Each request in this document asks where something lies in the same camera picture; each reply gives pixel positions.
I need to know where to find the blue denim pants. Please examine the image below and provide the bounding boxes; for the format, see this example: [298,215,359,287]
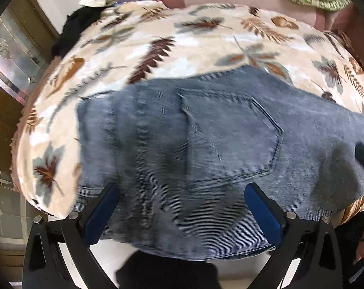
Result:
[77,65,364,262]

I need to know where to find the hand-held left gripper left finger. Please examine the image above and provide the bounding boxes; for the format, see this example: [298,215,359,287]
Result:
[22,182,121,289]

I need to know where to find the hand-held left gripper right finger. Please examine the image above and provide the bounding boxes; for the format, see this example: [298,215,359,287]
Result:
[243,183,345,289]

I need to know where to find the wooden door with glass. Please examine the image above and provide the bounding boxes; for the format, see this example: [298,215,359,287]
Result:
[0,0,62,187]

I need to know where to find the leaf print blanket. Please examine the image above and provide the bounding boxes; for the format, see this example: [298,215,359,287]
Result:
[12,0,364,226]

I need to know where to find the black cloth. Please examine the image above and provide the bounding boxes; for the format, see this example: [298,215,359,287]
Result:
[51,6,106,58]

